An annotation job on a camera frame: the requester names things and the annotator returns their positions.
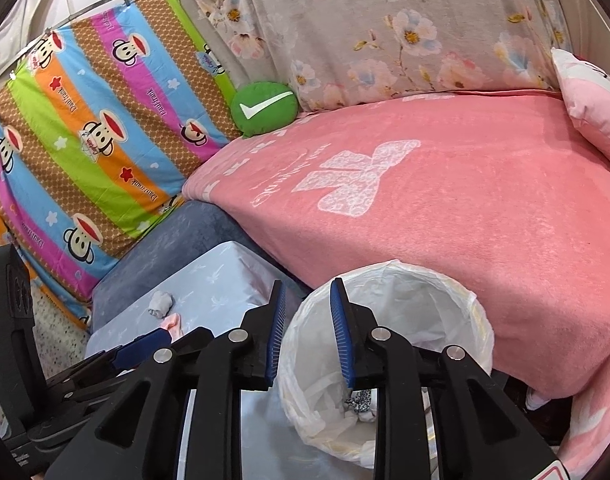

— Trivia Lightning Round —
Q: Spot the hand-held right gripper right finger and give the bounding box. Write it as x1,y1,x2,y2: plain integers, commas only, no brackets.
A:
330,276,560,480

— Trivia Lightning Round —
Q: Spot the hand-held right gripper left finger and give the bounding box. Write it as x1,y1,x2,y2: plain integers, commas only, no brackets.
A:
45,280,288,480

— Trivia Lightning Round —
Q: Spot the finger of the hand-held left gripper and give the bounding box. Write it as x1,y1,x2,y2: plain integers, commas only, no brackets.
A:
45,327,172,401

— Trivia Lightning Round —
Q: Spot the leopard print cloth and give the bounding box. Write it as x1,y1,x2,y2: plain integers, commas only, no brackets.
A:
344,389,377,423

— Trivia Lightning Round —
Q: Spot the bin with white plastic liner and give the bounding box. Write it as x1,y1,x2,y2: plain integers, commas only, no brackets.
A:
276,259,496,470

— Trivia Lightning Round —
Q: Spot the grey rolled sock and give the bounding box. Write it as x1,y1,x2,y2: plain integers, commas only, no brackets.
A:
148,291,173,320

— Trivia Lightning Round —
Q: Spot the light blue palm print tablecloth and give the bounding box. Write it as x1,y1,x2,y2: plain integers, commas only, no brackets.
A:
85,241,311,480

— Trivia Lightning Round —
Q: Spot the blue-grey sofa cushion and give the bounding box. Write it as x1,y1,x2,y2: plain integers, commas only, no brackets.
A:
92,200,286,331

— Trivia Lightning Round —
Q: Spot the pink bow print blanket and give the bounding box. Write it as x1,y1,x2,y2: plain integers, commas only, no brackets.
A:
182,89,610,480

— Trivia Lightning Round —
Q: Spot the striped monkey print blanket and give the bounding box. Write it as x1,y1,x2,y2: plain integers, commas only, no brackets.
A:
0,0,241,331

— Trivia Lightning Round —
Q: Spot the green check mark cushion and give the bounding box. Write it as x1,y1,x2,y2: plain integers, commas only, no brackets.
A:
230,81,299,138

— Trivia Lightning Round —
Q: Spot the white curtain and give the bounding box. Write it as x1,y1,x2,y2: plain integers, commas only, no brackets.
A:
0,0,111,91

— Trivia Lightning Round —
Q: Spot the grey floral blanket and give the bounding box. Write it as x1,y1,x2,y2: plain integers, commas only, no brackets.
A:
185,0,573,113

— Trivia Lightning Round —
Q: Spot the pink white pillow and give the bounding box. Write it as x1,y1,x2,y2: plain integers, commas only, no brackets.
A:
551,47,610,176

